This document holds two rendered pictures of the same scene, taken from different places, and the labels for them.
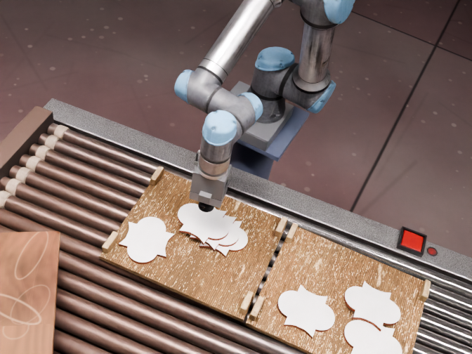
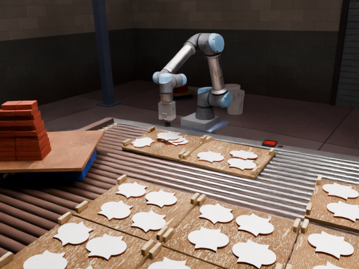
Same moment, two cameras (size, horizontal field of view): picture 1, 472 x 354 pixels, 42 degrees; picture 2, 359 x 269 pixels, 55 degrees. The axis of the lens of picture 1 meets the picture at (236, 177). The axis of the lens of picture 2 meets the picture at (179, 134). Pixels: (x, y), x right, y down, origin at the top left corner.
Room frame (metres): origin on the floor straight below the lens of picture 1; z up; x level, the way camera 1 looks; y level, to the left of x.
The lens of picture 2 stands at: (-0.85, -0.62, 1.72)
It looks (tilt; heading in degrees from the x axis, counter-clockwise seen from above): 21 degrees down; 18
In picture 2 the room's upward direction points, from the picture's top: 2 degrees counter-clockwise
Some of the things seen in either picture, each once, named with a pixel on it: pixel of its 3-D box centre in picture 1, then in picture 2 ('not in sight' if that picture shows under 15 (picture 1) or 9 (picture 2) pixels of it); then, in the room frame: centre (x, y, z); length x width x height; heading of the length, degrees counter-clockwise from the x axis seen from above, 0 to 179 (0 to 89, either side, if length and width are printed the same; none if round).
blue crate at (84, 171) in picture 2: not in sight; (61, 159); (0.54, 0.49, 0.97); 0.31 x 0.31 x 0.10; 17
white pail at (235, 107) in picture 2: not in sight; (235, 102); (4.71, 0.20, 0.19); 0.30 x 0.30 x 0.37
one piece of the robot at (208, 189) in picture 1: (208, 182); (165, 109); (1.01, 0.07, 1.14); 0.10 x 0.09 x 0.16; 173
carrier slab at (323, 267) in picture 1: (341, 303); (229, 157); (0.88, -0.34, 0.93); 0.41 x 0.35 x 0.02; 76
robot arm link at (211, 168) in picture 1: (213, 159); (165, 96); (1.02, 0.06, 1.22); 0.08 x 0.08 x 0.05
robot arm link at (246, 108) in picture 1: (234, 112); (175, 80); (1.12, 0.04, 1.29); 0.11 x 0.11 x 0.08; 66
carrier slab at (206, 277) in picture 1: (197, 239); (165, 143); (0.98, 0.07, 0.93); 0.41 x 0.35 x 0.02; 77
